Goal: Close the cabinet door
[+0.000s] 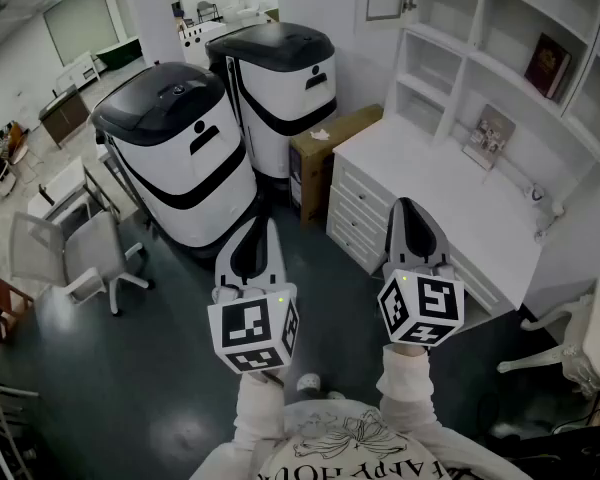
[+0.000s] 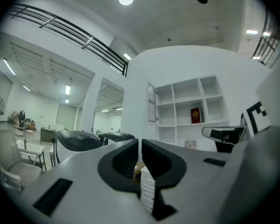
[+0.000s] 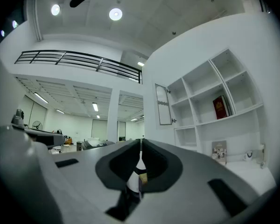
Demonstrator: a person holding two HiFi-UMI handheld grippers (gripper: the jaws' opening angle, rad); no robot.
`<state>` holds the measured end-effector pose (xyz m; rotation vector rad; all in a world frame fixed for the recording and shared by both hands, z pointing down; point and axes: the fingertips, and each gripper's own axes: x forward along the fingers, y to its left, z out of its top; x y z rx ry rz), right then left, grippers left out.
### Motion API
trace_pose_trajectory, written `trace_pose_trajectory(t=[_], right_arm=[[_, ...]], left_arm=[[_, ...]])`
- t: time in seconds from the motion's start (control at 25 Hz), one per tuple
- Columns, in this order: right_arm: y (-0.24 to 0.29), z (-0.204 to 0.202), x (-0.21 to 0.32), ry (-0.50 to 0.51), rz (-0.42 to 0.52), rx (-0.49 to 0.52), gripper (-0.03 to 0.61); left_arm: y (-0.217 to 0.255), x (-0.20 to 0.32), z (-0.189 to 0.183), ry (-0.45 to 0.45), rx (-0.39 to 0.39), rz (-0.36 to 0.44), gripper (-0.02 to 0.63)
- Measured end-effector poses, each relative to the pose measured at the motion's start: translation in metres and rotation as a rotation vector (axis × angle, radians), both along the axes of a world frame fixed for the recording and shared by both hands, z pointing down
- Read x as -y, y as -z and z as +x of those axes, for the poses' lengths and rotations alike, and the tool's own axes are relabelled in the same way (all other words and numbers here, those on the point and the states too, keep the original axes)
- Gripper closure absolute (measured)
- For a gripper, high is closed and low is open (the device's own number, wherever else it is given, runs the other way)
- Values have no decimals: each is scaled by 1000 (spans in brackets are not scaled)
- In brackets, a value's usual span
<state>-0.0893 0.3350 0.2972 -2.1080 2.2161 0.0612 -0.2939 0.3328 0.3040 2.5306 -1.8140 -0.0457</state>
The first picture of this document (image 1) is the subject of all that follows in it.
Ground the white and black mobile robot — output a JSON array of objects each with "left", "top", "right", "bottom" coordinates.
[
  {"left": 204, "top": 21, "right": 339, "bottom": 189},
  {"left": 90, "top": 61, "right": 261, "bottom": 259}
]

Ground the dark metal-frame chair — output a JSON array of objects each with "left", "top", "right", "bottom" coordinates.
[{"left": 195, "top": 0, "right": 219, "bottom": 24}]

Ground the brown cardboard box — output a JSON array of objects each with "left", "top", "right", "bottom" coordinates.
[{"left": 288, "top": 103, "right": 385, "bottom": 229}]

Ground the large window with blind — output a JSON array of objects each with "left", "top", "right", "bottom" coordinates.
[{"left": 43, "top": 0, "right": 119, "bottom": 64}]

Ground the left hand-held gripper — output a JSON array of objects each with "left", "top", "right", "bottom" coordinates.
[{"left": 207, "top": 216, "right": 300, "bottom": 375}]

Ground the dark brown cupboard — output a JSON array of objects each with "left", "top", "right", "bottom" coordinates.
[{"left": 38, "top": 90, "right": 91, "bottom": 149}]

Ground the white side table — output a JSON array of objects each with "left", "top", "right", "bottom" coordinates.
[{"left": 27, "top": 155, "right": 126, "bottom": 229}]

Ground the white low sideboard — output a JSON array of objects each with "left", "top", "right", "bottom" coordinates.
[{"left": 54, "top": 50, "right": 101, "bottom": 94}]

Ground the person's left forearm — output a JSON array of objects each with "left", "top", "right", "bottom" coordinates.
[{"left": 231, "top": 370, "right": 289, "bottom": 452}]

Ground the white low unit with holes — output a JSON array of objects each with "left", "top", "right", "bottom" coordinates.
[{"left": 177, "top": 20, "right": 226, "bottom": 67}]

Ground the white shelf unit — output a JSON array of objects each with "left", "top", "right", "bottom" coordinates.
[{"left": 382, "top": 0, "right": 600, "bottom": 204}]

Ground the person's right forearm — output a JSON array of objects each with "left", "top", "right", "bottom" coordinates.
[{"left": 376, "top": 343, "right": 439, "bottom": 432}]

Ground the brown wooden table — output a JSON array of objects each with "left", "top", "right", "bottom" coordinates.
[{"left": 0, "top": 267, "right": 35, "bottom": 354}]

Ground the grey office chair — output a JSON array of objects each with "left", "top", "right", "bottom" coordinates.
[{"left": 8, "top": 211, "right": 156, "bottom": 317}]

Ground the dark red book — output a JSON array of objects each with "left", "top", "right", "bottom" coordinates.
[{"left": 523, "top": 32, "right": 574, "bottom": 100}]

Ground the metal frame rack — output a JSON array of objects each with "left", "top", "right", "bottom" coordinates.
[{"left": 0, "top": 377, "right": 41, "bottom": 480}]

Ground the white desk with drawers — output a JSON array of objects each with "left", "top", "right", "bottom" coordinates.
[{"left": 325, "top": 112, "right": 546, "bottom": 332}]

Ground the dark green sofa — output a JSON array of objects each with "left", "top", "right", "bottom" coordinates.
[{"left": 95, "top": 36, "right": 144, "bottom": 72}]

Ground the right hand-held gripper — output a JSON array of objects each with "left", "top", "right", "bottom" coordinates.
[{"left": 377, "top": 196, "right": 466, "bottom": 347}]

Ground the person's cream printed sweatshirt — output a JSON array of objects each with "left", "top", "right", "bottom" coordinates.
[{"left": 189, "top": 397, "right": 531, "bottom": 480}]

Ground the beige photo booklet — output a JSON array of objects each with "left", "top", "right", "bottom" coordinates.
[{"left": 462, "top": 103, "right": 517, "bottom": 172}]

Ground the black cable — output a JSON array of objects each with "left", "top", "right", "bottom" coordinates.
[{"left": 552, "top": 392, "right": 600, "bottom": 434}]

